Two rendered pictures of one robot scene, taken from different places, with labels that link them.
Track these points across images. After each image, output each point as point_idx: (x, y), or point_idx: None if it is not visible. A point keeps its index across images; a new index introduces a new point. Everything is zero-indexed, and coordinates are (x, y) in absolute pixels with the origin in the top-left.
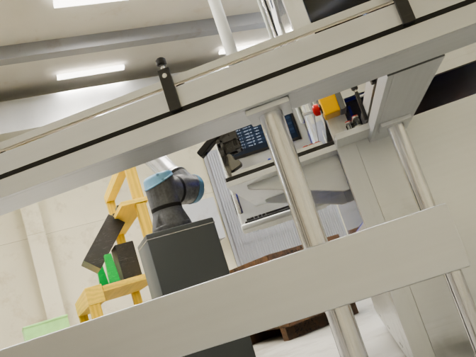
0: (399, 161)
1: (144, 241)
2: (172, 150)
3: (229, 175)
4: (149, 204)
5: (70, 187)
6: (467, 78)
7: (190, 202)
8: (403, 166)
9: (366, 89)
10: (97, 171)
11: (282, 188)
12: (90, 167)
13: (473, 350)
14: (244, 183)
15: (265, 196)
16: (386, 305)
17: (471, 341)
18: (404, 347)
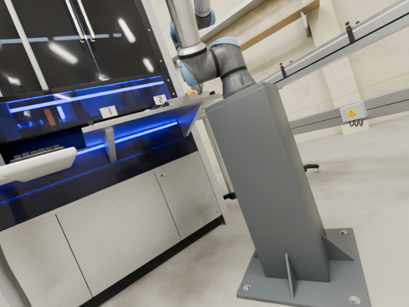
0: (210, 128)
1: (275, 86)
2: (295, 79)
3: (202, 89)
4: (243, 59)
5: (328, 63)
6: None
7: (201, 83)
8: (211, 130)
9: (218, 101)
10: (319, 68)
11: (283, 107)
12: (322, 67)
13: (232, 189)
14: (211, 100)
15: (132, 122)
16: (162, 219)
17: (232, 186)
18: (196, 222)
